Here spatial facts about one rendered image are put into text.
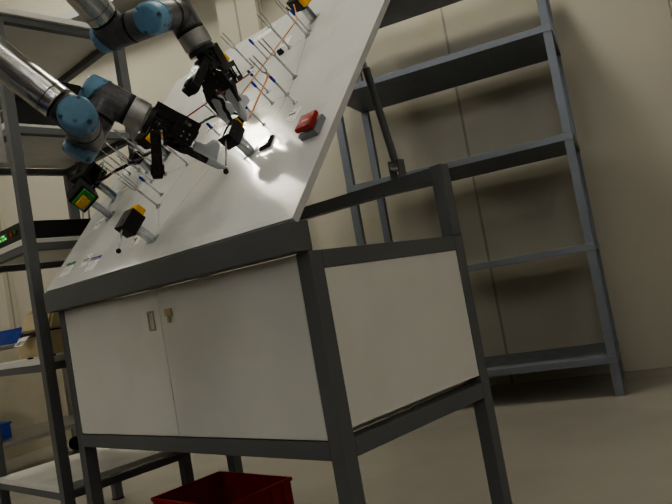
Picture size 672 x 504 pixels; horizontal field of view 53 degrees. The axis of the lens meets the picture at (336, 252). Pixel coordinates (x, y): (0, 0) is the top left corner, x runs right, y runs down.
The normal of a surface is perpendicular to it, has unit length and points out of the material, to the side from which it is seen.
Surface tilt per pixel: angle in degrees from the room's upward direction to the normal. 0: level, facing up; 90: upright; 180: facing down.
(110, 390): 90
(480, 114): 90
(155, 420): 90
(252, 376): 90
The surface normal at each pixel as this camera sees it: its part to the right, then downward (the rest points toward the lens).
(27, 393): 0.90, -0.18
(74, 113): 0.23, -0.10
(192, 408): -0.67, 0.07
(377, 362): 0.72, -0.17
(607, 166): -0.40, 0.01
